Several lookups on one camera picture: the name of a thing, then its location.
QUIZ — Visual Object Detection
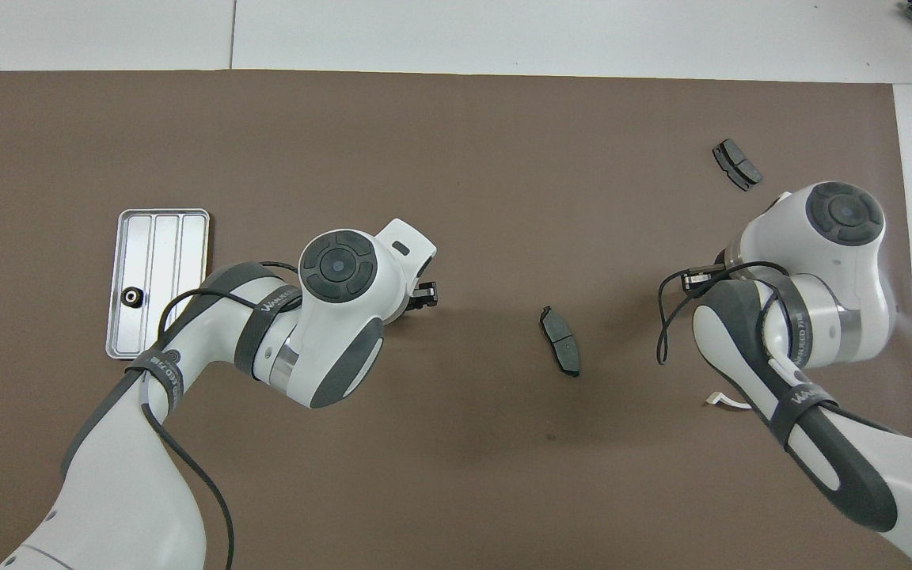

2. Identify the silver metal tray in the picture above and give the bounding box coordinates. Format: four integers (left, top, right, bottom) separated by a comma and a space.
105, 208, 211, 362

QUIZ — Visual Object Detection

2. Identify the short dark brake pad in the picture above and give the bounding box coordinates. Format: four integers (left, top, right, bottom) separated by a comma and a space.
712, 139, 764, 192

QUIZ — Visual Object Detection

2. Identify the long grey brake pad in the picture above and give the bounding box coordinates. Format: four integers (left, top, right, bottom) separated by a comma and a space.
539, 305, 583, 378

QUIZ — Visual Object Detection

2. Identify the brown paper table mat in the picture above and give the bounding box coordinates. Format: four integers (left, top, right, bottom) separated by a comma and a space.
0, 70, 912, 570

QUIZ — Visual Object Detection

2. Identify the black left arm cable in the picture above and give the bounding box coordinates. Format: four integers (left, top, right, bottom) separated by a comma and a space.
139, 261, 302, 570

